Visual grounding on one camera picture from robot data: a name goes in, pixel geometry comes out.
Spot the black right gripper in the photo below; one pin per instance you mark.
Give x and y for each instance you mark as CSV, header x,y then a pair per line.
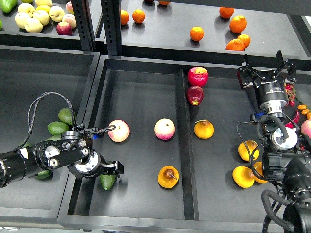
x,y
269,85

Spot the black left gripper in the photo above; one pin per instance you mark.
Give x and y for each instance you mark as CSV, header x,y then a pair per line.
x,y
96,165

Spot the green avocado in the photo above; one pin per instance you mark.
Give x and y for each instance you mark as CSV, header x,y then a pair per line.
x,y
107,181
23,145
54,138
43,174
57,127
65,116

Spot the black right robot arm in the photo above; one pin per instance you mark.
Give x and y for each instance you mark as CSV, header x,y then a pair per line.
x,y
286,159

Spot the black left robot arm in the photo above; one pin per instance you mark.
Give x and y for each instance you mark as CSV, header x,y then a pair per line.
x,y
73,150

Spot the green avocado bottom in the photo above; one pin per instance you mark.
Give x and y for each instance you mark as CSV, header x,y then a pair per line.
x,y
43,174

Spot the green avocado top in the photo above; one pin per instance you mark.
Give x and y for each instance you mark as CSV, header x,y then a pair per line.
x,y
65,116

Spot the orange lower right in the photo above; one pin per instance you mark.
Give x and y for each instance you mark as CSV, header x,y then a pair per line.
x,y
245,39

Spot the orange lowest right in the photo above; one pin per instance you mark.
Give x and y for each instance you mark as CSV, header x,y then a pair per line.
x,y
235,45

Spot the pink apple left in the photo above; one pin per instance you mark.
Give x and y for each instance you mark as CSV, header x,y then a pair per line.
x,y
121,131

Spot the pink apple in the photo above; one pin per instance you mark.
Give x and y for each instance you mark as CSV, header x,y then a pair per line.
x,y
121,131
164,129

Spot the cherry tomato bunch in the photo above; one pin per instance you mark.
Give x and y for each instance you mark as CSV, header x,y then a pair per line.
x,y
291,93

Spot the large orange right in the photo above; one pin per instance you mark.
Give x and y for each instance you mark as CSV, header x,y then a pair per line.
x,y
238,24

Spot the orange top right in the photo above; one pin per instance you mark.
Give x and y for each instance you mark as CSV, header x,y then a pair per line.
x,y
226,12

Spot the pink apple right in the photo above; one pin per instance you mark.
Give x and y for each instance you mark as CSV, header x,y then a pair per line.
x,y
164,129

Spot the orange cherry tomatoes small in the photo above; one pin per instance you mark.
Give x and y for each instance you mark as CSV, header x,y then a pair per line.
x,y
305,110

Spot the bright red apple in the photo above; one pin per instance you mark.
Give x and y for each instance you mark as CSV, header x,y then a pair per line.
x,y
197,76

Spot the red chili pepper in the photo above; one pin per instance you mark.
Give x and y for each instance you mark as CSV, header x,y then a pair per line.
x,y
296,117

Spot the orange centre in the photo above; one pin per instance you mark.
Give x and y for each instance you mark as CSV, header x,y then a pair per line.
x,y
197,33

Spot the black centre tray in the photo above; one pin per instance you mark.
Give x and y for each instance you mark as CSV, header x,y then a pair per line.
x,y
141,92

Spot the black tray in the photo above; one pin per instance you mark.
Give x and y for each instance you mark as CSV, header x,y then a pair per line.
x,y
25,74
141,92

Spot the dark red apple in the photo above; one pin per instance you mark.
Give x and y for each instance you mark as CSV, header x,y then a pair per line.
x,y
194,95

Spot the black tray divider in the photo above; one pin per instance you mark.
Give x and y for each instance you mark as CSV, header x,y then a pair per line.
x,y
190,200

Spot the pink peach right edge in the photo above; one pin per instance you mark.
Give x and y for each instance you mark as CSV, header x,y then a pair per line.
x,y
306,128

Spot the black left tray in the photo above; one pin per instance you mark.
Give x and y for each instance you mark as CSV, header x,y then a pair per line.
x,y
25,74

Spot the orange far left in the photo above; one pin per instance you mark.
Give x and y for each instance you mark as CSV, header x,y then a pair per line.
x,y
124,17

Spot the red apple on shelf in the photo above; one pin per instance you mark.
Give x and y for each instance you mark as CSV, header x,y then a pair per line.
x,y
64,28

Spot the pale peach on shelf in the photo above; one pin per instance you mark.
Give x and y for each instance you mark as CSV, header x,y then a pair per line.
x,y
70,19

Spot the yellow apple lower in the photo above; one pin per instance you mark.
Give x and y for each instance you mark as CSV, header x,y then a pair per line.
x,y
33,25

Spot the yellow apple right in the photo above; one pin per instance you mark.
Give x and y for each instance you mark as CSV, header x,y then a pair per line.
x,y
56,13

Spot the black shelf post right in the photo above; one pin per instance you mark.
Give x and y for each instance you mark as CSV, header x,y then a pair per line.
x,y
112,26

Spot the black shelf post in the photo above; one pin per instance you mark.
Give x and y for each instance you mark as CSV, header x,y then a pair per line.
x,y
112,26
84,24

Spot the black shelf post left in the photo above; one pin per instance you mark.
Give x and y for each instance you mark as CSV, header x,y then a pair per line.
x,y
84,24

